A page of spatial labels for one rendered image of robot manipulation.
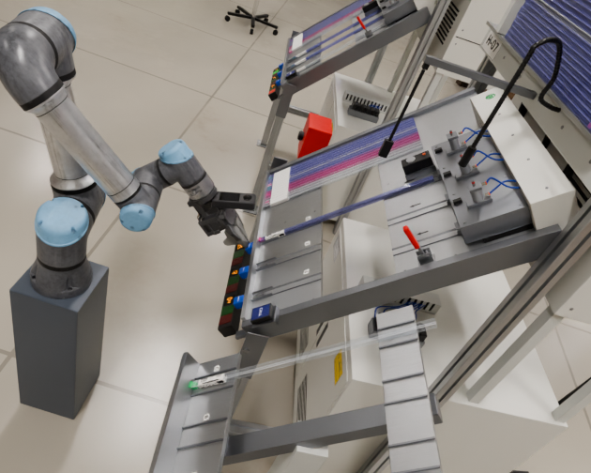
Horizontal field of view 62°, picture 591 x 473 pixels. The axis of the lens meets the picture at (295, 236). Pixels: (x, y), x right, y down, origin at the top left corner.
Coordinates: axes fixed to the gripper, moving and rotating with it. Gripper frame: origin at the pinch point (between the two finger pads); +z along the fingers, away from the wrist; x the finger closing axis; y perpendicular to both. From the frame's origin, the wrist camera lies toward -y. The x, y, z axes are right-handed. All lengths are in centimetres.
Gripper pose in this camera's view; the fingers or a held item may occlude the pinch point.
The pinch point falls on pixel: (247, 242)
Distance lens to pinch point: 141.2
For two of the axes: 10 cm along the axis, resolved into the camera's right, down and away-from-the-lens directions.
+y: -9.0, 3.2, 3.1
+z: 4.4, 7.1, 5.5
